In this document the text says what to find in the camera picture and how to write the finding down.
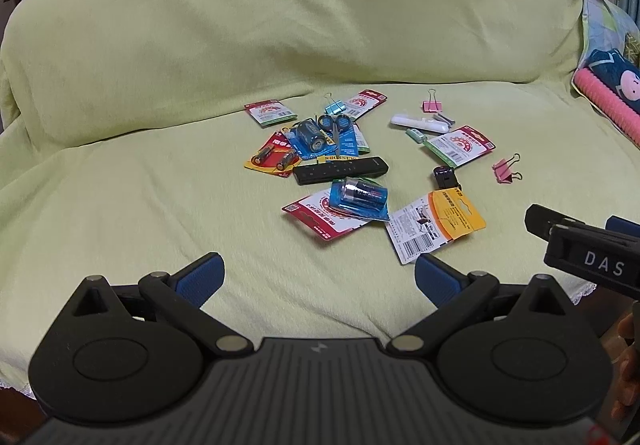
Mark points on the black small clip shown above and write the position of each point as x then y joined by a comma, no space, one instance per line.
446,178

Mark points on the navy cartoon blanket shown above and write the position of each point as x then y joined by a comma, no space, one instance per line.
618,74

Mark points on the green red card right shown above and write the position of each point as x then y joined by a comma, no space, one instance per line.
459,147

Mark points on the pink binder clip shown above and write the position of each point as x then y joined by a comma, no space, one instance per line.
432,105
503,170

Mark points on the red white card rear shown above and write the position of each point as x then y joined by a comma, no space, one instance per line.
363,102

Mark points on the black remote control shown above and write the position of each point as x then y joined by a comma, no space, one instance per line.
332,170

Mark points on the pink folded blanket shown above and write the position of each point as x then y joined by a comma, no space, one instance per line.
609,104

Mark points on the pink binder clip rear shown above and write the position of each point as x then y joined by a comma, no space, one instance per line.
432,105

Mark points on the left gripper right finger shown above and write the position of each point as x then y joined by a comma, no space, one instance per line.
518,354

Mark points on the pink binder clip right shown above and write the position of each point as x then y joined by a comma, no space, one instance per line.
503,170

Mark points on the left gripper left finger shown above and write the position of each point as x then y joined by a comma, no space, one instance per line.
121,354

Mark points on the blue battery pack rear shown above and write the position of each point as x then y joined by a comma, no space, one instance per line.
304,132

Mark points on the green sofa cover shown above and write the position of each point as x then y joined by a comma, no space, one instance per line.
125,138

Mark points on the blue battery blister pack front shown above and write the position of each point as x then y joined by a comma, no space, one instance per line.
360,198

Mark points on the green zigzag cushion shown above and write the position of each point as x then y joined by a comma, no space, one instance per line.
632,48

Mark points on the red white card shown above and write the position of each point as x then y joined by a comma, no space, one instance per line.
363,102
315,213

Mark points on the blue binder clip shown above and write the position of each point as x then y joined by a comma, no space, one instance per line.
334,106

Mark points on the red yellow battery pack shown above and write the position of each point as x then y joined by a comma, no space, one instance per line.
277,157

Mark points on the blue yellow scissors card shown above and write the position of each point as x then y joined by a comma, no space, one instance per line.
351,143

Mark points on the patchwork quilt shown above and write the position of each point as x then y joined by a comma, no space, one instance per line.
605,26

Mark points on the green red card left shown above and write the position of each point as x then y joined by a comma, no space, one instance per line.
270,112

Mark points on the white stick device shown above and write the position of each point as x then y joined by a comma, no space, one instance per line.
423,124

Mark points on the green red card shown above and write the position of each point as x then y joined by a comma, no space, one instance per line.
270,112
459,147

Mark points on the orange white hook package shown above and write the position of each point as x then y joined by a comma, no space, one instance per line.
432,222

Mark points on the red white card front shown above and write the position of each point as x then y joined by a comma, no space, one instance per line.
315,213

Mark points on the blue handled scissors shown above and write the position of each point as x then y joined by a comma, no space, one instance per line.
335,126

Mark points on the person's right hand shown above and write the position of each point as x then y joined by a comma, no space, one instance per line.
627,386

